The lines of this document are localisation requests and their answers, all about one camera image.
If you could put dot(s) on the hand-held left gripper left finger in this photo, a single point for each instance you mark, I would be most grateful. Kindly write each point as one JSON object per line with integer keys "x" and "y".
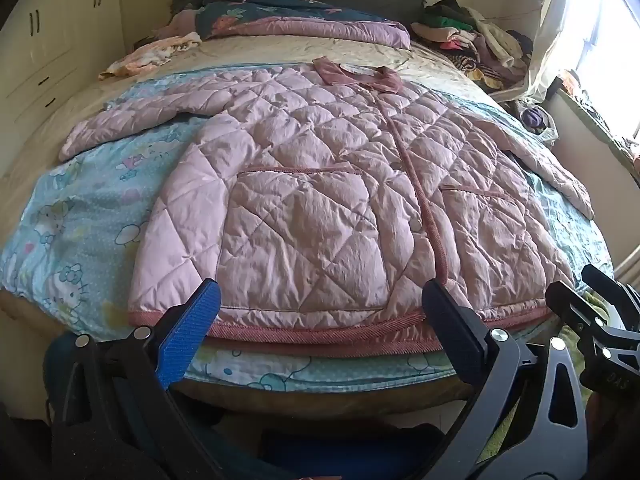
{"x": 192, "y": 327}

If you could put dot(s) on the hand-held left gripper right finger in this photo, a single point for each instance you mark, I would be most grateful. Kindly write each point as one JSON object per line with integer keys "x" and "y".
{"x": 447, "y": 332}

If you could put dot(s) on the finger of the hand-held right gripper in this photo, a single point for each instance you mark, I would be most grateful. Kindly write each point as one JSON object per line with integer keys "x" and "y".
{"x": 617, "y": 297}
{"x": 575, "y": 312}

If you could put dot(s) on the pink quilted jacket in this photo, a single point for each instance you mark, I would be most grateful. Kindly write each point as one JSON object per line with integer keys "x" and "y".
{"x": 320, "y": 200}

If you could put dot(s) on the plastic bag of clothes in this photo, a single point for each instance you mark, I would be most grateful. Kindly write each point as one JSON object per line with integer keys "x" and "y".
{"x": 535, "y": 117}

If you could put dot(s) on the pile of mixed clothes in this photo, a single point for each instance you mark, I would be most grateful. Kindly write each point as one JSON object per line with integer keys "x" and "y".
{"x": 475, "y": 40}

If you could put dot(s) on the person's dark blue clothing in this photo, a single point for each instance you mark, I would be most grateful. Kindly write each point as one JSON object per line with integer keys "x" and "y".
{"x": 340, "y": 447}

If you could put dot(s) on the light blue cartoon print blanket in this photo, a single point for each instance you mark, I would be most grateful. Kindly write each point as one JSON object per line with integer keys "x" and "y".
{"x": 80, "y": 210}

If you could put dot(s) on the bright window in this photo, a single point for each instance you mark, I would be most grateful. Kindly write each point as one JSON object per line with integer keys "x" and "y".
{"x": 612, "y": 35}

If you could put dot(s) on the cream curtain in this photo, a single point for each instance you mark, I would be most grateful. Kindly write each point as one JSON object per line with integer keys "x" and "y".
{"x": 550, "y": 35}

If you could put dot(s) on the peach patterned cloth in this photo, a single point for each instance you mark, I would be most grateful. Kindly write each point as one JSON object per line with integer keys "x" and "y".
{"x": 150, "y": 52}

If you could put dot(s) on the bed with beige sheet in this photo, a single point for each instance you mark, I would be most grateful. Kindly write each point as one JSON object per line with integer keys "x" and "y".
{"x": 280, "y": 50}

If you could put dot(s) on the pink cloth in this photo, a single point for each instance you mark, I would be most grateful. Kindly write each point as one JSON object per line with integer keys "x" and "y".
{"x": 182, "y": 22}

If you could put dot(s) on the pink folded quilt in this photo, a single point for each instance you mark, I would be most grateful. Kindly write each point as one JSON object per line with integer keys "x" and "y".
{"x": 340, "y": 30}

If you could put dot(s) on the cream wardrobe with drawers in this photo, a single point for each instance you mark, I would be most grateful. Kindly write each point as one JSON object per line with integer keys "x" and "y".
{"x": 45, "y": 40}

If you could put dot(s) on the dark floral quilt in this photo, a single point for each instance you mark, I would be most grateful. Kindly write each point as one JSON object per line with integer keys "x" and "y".
{"x": 260, "y": 7}

